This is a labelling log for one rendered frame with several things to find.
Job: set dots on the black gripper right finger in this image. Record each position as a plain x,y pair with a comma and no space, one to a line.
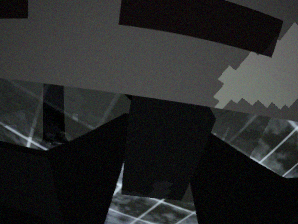
230,188

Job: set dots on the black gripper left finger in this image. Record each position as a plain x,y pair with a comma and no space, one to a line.
70,184

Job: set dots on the black two-prong plug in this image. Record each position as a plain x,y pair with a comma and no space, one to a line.
164,142

